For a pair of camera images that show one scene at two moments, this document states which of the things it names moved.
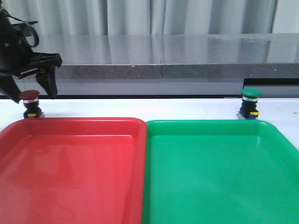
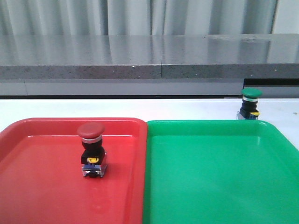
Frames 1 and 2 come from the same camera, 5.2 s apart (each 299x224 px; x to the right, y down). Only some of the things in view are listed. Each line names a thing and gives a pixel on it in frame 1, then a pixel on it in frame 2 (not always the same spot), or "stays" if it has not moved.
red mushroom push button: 30,98 → 94,157
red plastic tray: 73,171 stays
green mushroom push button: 248,111 stays
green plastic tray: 219,171 stays
